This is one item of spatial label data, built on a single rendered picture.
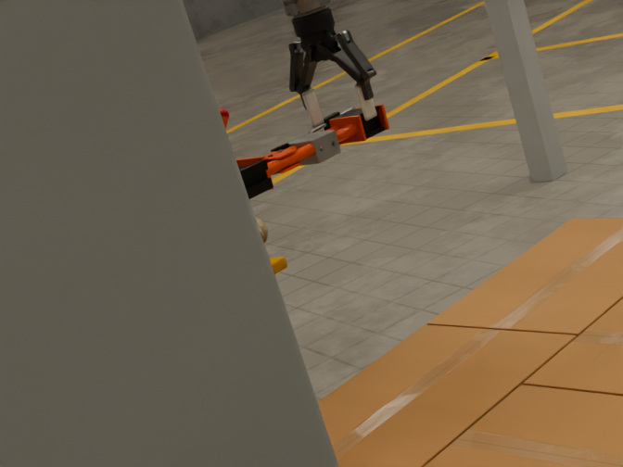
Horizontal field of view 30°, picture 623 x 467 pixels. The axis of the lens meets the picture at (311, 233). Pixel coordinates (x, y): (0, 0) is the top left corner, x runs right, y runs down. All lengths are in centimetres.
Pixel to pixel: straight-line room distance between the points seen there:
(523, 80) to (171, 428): 473
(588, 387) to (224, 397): 160
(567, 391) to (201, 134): 163
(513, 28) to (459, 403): 317
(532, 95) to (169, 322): 473
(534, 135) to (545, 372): 315
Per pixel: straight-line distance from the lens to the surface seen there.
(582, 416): 200
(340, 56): 213
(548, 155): 526
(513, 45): 516
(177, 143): 50
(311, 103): 221
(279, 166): 202
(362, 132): 218
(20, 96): 46
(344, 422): 221
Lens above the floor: 146
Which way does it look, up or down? 15 degrees down
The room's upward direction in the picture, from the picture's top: 18 degrees counter-clockwise
